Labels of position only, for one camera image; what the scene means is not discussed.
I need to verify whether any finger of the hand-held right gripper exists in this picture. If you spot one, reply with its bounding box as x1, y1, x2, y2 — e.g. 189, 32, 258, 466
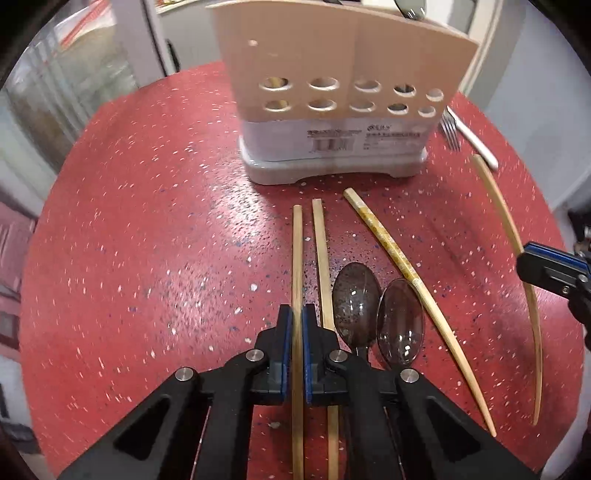
524, 241, 589, 273
516, 251, 591, 301

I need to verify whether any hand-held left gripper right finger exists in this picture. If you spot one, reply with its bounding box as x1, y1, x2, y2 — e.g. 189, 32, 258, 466
302, 303, 539, 480

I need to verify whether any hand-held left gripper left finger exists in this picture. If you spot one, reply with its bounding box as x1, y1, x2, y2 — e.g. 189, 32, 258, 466
58, 304, 294, 480

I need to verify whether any wooden chopstick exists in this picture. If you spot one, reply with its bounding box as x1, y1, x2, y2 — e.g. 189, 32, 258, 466
471, 154, 542, 426
344, 188, 498, 437
292, 205, 305, 480
311, 198, 340, 480

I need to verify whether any beige plastic cutlery holder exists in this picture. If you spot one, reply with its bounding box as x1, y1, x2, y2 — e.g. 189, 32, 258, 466
205, 0, 481, 186

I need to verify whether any sliding glass door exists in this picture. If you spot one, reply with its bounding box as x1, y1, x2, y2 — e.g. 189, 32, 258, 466
9, 0, 181, 153

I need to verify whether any metal fork with ornate handle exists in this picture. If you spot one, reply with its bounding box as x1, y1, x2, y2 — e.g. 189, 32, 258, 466
440, 107, 462, 152

